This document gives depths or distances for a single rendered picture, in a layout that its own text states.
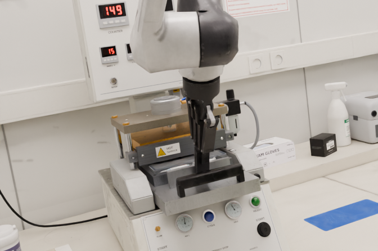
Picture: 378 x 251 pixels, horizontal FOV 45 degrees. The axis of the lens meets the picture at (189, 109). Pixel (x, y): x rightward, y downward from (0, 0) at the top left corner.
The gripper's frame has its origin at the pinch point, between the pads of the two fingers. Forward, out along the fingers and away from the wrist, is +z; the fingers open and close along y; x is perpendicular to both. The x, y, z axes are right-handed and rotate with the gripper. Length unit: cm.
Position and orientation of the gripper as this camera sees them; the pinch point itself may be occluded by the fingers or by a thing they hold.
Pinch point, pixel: (202, 160)
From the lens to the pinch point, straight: 100.5
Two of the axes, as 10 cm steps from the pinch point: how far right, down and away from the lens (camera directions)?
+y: 3.5, 4.3, -8.4
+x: 9.4, -1.8, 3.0
